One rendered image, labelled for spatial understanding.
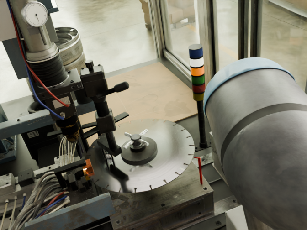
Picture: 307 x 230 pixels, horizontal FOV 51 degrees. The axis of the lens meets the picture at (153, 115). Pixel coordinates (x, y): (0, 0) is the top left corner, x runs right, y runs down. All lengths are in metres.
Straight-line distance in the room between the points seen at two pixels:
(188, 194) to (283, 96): 0.66
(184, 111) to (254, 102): 1.13
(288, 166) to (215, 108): 0.13
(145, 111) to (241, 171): 1.22
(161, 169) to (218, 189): 0.27
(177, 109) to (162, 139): 0.50
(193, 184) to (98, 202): 0.31
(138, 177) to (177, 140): 0.18
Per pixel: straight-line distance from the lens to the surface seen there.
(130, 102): 1.59
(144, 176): 0.89
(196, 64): 1.05
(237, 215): 0.86
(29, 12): 0.71
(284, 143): 0.30
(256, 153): 0.30
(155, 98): 1.59
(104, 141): 0.94
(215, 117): 0.38
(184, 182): 1.00
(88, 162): 0.96
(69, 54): 1.48
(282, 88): 0.36
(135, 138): 0.93
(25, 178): 1.14
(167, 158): 0.93
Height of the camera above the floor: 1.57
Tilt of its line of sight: 34 degrees down
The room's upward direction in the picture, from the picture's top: 10 degrees counter-clockwise
